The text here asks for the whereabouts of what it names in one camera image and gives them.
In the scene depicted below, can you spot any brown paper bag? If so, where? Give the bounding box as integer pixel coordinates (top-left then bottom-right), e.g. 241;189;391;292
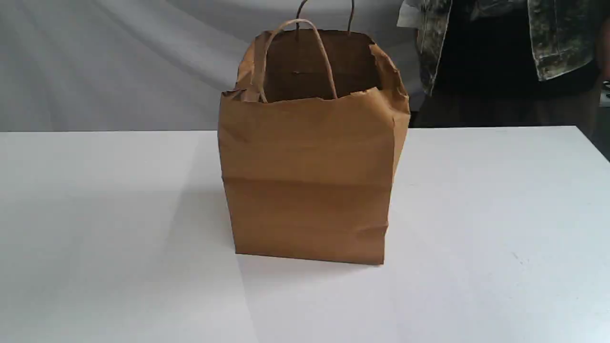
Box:
217;8;410;265

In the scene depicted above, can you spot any person in camouflage jacket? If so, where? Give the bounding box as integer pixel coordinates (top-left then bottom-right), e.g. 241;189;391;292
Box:
396;0;609;138

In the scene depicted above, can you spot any grey backdrop cloth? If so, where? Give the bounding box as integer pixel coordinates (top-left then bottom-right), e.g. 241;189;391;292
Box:
0;0;425;132

